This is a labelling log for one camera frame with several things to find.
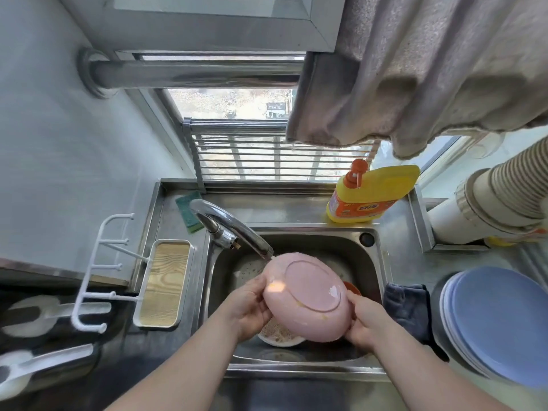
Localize person's right hand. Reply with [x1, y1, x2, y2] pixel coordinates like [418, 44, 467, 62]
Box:
[344, 290, 400, 356]

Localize person's left hand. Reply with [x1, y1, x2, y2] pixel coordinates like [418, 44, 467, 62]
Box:
[222, 274, 275, 344]

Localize pink bowl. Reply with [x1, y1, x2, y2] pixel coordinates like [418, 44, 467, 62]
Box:
[262, 252, 354, 343]

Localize person's right forearm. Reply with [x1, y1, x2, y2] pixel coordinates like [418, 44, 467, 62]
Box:
[372, 325, 516, 411]

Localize person's left forearm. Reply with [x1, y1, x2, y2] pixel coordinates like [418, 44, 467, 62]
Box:
[104, 323, 254, 411]

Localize dark blue cloth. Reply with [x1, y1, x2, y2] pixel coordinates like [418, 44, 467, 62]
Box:
[382, 283, 450, 363]

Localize white dirty bowl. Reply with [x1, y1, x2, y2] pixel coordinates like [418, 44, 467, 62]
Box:
[257, 314, 307, 348]

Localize stainless steel sink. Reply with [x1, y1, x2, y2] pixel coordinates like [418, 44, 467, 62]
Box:
[198, 223, 392, 379]

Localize chrome sink faucet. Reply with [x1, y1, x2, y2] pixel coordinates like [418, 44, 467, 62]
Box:
[189, 199, 275, 261]

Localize white tray with wooden bottom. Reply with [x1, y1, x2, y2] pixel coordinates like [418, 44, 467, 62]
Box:
[132, 239, 196, 330]

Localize green sponge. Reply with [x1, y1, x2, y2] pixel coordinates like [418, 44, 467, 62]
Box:
[175, 191, 206, 234]

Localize yellow dish soap bottle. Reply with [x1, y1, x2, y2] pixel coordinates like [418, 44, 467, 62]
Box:
[326, 158, 421, 224]

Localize metal window grille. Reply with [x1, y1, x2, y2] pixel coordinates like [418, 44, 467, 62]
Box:
[182, 117, 382, 194]

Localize stack of blue plates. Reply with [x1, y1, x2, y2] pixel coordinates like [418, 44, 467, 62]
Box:
[439, 265, 548, 391]

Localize white hook rack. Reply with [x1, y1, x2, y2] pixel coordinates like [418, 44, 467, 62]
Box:
[70, 213, 151, 335]

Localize metal rod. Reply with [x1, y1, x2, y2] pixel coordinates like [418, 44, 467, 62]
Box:
[76, 47, 305, 100]

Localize white spatula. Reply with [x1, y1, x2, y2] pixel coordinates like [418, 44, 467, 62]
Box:
[0, 343, 95, 401]

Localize gray hanging cloth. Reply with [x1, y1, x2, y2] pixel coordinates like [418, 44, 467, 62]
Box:
[285, 0, 548, 161]

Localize white pipe with corrugated hose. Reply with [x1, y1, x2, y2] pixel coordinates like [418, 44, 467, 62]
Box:
[427, 136, 548, 247]

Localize gray window frame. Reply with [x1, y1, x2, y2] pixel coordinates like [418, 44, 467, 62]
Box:
[57, 0, 348, 54]

